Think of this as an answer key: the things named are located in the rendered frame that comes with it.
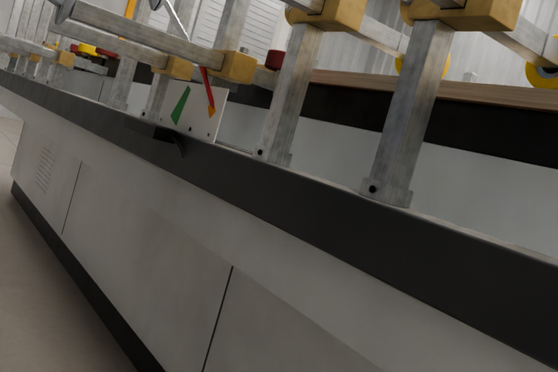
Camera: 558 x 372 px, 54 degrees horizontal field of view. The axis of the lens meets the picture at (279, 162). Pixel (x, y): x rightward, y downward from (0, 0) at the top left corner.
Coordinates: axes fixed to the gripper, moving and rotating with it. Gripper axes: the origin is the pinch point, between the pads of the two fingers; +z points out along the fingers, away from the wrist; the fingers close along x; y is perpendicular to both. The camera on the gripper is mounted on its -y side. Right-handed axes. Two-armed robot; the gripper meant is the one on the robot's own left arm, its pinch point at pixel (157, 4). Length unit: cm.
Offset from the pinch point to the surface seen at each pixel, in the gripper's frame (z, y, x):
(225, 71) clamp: 11.5, -27.3, 4.0
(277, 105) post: 15.5, -44.4, 9.4
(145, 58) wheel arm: 11.6, -0.4, -0.5
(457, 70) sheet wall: -185, 230, -858
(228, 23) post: 2.1, -22.4, 1.3
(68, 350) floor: 94, 27, -25
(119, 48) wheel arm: 11.4, 1.6, 5.0
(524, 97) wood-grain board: 6, -77, 0
